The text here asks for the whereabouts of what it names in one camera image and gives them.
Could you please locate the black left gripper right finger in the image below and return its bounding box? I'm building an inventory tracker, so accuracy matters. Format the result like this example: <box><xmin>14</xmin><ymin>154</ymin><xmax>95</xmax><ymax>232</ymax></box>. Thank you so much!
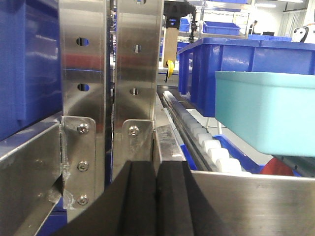
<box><xmin>157</xmin><ymin>161</ymin><xmax>235</xmax><ymax>236</ymax></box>

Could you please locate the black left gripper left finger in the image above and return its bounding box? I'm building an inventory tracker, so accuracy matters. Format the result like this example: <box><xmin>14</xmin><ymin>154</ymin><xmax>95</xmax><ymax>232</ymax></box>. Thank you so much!
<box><xmin>54</xmin><ymin>161</ymin><xmax>157</xmax><ymax>236</ymax></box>

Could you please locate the light teal plastic bin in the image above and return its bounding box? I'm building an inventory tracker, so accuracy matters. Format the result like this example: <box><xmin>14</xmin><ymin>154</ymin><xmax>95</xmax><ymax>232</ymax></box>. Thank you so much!
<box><xmin>215</xmin><ymin>71</ymin><xmax>315</xmax><ymax>157</ymax></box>

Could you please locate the white roller track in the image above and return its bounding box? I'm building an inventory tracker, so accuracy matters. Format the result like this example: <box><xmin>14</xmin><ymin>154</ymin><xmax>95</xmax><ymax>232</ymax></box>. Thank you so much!
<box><xmin>163</xmin><ymin>91</ymin><xmax>242</xmax><ymax>174</ymax></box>

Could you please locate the red snack bag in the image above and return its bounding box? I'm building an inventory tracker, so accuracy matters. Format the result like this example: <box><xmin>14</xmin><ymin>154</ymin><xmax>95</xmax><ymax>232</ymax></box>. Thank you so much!
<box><xmin>260</xmin><ymin>158</ymin><xmax>294</xmax><ymax>176</ymax></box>

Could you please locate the yellow black hand tool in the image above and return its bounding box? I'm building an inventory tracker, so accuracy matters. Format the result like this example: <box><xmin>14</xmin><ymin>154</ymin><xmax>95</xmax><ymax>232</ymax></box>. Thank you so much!
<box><xmin>164</xmin><ymin>60</ymin><xmax>174</xmax><ymax>82</ymax></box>

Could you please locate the large blue plastic crate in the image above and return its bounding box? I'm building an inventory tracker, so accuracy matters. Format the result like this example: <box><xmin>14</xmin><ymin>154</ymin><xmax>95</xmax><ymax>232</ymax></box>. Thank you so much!
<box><xmin>178</xmin><ymin>37</ymin><xmax>315</xmax><ymax>118</ymax></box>

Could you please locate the blue crate on left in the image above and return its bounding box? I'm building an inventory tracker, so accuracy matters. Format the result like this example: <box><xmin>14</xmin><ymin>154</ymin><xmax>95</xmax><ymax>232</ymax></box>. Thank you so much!
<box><xmin>0</xmin><ymin>0</ymin><xmax>62</xmax><ymax>139</ymax></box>

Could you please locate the distant blue crate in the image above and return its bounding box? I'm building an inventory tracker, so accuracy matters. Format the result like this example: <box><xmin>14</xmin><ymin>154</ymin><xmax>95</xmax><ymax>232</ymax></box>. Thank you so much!
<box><xmin>202</xmin><ymin>21</ymin><xmax>240</xmax><ymax>35</ymax></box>

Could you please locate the stainless steel rack frame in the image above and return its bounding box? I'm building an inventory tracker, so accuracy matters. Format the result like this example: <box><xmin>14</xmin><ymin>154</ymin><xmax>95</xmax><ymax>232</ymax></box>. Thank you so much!
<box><xmin>0</xmin><ymin>0</ymin><xmax>315</xmax><ymax>236</ymax></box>

